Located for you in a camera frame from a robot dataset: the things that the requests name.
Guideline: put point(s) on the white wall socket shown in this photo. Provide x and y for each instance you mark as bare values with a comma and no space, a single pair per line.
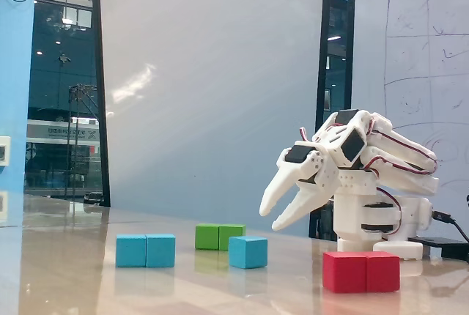
3,150

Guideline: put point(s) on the long blue block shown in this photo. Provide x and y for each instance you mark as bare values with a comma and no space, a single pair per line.
144,251

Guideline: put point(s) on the black window frame post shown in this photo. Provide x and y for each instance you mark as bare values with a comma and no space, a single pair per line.
98,36

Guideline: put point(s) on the long green block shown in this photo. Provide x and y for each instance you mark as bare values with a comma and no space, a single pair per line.
210,236

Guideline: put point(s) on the dark metal scaffold frame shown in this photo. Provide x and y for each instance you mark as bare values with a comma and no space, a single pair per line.
69,139

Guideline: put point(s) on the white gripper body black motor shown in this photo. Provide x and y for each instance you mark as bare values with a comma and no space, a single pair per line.
314,176

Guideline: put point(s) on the small blue cube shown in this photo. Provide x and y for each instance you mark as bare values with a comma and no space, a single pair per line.
247,252

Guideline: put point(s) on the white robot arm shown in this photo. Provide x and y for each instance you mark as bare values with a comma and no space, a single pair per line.
351,212

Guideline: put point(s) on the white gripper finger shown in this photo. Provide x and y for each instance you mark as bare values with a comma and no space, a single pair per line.
300,207
278,187

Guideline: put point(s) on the long red block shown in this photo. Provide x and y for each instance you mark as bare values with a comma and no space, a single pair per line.
361,273

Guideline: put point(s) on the flat black box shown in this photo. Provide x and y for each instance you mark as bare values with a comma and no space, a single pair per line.
443,247

